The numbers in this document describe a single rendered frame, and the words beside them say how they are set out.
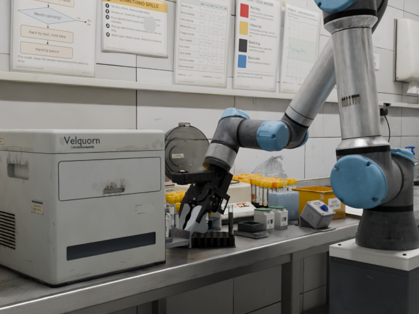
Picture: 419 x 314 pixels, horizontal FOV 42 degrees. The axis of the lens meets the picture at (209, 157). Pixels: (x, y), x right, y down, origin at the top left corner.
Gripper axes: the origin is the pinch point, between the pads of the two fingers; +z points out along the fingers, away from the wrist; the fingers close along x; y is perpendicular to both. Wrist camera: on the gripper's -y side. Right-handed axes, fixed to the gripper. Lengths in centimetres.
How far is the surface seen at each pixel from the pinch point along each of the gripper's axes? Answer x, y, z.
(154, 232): -4.3, -11.9, 3.7
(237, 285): 60, 96, -6
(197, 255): -4.2, 3.1, 3.7
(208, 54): 58, 30, -81
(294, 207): 6, 47, -27
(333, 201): 0, 58, -35
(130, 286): -8.5, -15.8, 16.6
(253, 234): -0.4, 24.2, -9.8
